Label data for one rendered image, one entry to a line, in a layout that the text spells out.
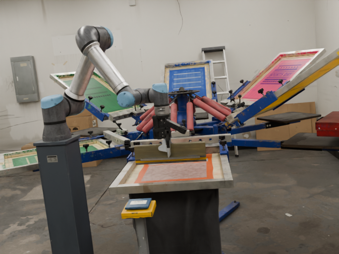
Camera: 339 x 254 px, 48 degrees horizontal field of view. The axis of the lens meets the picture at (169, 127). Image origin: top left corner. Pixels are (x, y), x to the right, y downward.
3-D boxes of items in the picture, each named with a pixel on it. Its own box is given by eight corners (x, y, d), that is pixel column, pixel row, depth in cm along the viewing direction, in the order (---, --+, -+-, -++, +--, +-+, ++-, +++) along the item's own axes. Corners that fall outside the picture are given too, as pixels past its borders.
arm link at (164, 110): (170, 104, 189) (168, 106, 181) (170, 113, 190) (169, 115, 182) (155, 105, 190) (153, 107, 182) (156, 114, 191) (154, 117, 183)
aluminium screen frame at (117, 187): (233, 187, 174) (232, 179, 173) (109, 194, 180) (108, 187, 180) (224, 149, 251) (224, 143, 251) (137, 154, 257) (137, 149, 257)
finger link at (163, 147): (159, 157, 189) (158, 139, 189) (171, 157, 188) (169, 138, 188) (158, 158, 185) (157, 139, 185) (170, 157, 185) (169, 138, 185)
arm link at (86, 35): (73, 18, 178) (135, 99, 171) (89, 20, 188) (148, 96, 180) (60, 36, 183) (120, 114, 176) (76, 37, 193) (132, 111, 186)
